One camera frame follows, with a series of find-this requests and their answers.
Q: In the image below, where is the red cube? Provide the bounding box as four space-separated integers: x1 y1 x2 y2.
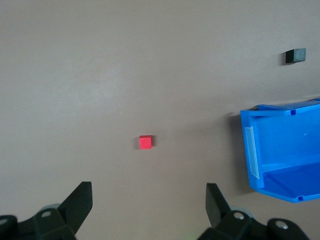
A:
138 134 154 151

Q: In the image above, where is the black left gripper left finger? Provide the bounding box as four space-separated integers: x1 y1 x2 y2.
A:
0 181 94 240

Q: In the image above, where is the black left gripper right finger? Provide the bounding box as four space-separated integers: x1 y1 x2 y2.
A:
197 182 311 240

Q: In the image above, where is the black cube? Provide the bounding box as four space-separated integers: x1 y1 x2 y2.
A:
285 48 307 65

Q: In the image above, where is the blue plastic storage bin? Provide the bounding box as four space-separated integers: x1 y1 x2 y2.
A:
239 97 320 205

